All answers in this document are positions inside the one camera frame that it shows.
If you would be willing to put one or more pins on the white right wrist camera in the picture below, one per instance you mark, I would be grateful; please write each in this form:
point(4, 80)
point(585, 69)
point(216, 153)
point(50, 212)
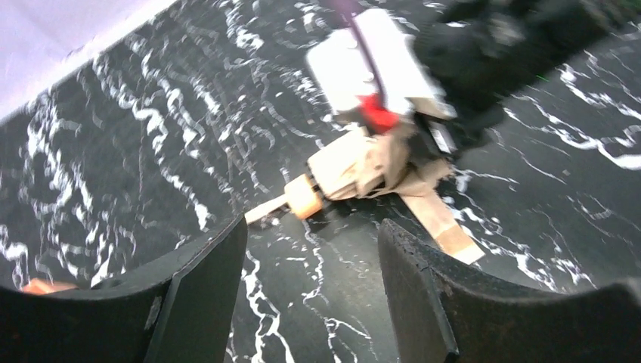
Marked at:
point(370, 68)

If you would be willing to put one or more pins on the orange plastic file organizer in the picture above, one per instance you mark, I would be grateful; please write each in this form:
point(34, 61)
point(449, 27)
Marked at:
point(38, 286)

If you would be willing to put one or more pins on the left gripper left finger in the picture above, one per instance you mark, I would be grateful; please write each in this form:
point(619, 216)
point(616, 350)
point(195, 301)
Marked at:
point(177, 308)

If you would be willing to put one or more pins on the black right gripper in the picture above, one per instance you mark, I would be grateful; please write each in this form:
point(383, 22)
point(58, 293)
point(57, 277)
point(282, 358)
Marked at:
point(481, 52)

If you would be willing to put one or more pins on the beige and black folding umbrella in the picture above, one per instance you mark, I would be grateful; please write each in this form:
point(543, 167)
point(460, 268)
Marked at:
point(359, 166)

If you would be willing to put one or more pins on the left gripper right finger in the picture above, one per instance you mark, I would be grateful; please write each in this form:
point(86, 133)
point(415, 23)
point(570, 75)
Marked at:
point(444, 310)

